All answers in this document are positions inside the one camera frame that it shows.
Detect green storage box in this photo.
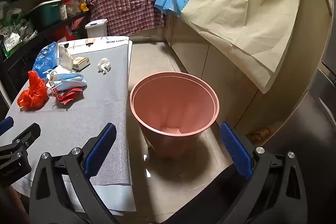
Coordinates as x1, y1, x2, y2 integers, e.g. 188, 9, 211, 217
28, 0, 62, 30

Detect cream cloth with blue print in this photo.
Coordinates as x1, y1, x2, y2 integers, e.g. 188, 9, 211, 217
154, 0, 302, 94

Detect clear plastic bag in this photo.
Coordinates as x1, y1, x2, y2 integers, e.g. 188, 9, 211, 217
67, 0, 82, 16

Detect red plastic bag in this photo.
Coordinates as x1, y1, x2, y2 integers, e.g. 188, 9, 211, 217
17, 70, 49, 109

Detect white paper packet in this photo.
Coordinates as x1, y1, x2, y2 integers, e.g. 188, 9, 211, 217
57, 43, 75, 71

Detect stainless steel appliance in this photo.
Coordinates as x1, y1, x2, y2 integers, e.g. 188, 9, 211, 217
259, 51, 336, 224

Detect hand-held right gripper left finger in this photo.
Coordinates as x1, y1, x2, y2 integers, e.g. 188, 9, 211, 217
29, 123, 124, 224

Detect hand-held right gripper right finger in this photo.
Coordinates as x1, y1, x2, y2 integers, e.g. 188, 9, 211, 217
219, 122, 307, 224

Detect crumpled white tissue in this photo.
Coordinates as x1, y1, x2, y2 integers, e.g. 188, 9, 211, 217
97, 57, 112, 74

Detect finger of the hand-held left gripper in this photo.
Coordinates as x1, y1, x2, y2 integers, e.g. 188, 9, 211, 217
0, 123, 41, 186
0, 116, 14, 136

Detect pink plastic bin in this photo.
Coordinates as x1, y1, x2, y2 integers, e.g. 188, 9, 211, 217
130, 72, 220, 160

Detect red crumpled wrapper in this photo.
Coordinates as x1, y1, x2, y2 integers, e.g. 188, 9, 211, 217
47, 86, 83, 104

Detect green and white packets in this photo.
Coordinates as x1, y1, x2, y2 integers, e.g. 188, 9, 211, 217
0, 9, 37, 54

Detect grey fabric mat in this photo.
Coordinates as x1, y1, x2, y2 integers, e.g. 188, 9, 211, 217
0, 36, 133, 186

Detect pink plaid shirt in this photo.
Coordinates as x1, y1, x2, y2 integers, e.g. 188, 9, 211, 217
88, 0, 167, 37

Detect small yellowish box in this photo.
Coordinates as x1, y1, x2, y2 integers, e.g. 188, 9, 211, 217
71, 56, 91, 70

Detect red printed package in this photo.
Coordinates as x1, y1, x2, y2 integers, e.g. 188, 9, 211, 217
56, 22, 85, 40

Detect blue plastic bag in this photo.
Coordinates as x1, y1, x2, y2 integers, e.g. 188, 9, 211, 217
32, 42, 59, 75

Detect white lidded bin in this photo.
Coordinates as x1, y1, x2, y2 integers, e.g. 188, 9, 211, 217
84, 19, 109, 38

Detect blue face mask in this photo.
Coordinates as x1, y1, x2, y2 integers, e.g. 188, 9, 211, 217
43, 67, 85, 81
47, 76, 88, 92

